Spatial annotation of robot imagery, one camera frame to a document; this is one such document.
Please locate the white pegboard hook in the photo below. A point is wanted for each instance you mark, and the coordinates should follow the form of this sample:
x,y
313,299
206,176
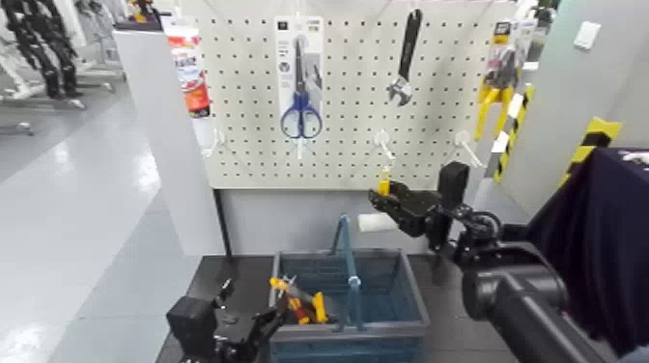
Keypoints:
x,y
383,141
213,144
466,144
301,147

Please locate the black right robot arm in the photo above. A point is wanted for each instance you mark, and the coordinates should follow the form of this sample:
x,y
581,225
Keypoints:
x,y
512,299

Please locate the yellow and black machine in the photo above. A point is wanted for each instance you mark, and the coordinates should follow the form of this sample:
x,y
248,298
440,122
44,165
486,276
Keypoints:
x,y
142,10

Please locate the white partition panel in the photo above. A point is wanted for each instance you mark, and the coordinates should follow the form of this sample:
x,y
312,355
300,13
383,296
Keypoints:
x,y
162,152

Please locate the dark navy fabric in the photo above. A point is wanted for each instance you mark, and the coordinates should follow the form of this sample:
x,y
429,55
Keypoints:
x,y
608,223

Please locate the black humanoid robot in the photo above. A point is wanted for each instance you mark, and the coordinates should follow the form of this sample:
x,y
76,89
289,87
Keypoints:
x,y
45,45

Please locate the beige perforated pegboard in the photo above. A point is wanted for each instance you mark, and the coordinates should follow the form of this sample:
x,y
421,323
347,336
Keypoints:
x,y
253,76

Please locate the yellow black striped corner guard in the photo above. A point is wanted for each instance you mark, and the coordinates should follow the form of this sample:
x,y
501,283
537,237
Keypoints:
x,y
590,139
513,132

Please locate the grey pegboard stand panel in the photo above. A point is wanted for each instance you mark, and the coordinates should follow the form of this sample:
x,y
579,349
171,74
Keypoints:
x,y
294,223

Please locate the small white object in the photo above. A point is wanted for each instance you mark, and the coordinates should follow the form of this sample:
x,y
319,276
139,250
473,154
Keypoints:
x,y
638,157

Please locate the black pegboard stand leg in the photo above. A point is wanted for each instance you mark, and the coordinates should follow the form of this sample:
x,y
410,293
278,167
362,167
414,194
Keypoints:
x,y
223,223

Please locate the white wall switch plate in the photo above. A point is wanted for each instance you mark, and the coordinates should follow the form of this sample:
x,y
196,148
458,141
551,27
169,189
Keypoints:
x,y
587,35

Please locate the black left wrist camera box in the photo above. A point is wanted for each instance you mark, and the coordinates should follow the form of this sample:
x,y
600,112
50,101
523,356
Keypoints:
x,y
191,324

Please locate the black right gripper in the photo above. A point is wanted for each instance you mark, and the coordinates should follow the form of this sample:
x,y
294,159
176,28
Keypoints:
x,y
438,223

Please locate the red and white sealant tube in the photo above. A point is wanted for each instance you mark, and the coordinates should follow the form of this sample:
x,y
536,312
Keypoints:
x,y
190,76

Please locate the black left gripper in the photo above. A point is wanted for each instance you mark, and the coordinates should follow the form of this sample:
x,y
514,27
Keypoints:
x,y
236,334

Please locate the white robot stand frame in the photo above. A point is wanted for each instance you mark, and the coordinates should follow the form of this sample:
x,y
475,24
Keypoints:
x,y
96,76

